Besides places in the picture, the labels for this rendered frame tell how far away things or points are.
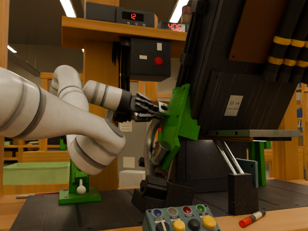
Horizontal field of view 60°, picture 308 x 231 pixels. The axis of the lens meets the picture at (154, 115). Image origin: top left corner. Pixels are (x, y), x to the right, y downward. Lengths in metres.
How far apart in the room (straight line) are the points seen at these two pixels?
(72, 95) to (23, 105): 0.31
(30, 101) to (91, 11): 0.76
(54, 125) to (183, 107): 0.45
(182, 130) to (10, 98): 0.53
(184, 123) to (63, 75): 0.37
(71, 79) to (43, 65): 10.74
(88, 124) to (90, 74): 0.65
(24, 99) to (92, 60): 0.75
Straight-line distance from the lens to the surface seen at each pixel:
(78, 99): 0.70
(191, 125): 0.83
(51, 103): 0.45
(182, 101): 0.81
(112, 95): 0.82
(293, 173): 1.60
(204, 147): 1.03
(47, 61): 11.52
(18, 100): 0.41
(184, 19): 1.36
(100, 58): 1.15
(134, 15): 1.14
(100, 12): 1.14
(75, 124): 0.47
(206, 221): 0.62
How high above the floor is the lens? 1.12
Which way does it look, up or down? 4 degrees up
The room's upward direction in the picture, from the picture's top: straight up
